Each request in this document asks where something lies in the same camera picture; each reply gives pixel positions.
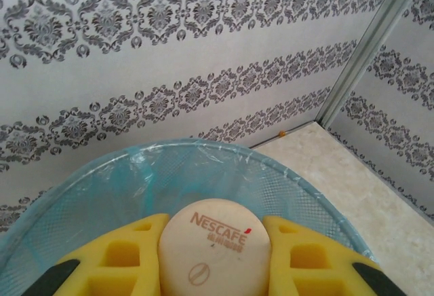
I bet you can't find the mesh bin with blue liner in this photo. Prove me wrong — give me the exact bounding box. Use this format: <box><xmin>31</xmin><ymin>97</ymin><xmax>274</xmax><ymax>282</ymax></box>
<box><xmin>0</xmin><ymin>139</ymin><xmax>380</xmax><ymax>296</ymax></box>

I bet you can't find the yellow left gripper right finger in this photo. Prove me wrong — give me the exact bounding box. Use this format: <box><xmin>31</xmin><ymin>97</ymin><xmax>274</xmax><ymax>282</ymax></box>
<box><xmin>263</xmin><ymin>214</ymin><xmax>395</xmax><ymax>296</ymax></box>

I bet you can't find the aluminium frame post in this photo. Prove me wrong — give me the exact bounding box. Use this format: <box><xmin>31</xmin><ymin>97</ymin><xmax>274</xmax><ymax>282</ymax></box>
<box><xmin>313</xmin><ymin>0</ymin><xmax>434</xmax><ymax>128</ymax></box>

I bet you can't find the brown Nescafe coffee bottle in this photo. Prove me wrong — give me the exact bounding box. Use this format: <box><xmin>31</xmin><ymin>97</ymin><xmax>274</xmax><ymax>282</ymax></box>
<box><xmin>157</xmin><ymin>198</ymin><xmax>274</xmax><ymax>296</ymax></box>

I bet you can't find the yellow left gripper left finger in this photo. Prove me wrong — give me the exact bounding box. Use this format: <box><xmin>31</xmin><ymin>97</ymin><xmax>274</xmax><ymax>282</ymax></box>
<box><xmin>43</xmin><ymin>212</ymin><xmax>171</xmax><ymax>296</ymax></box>

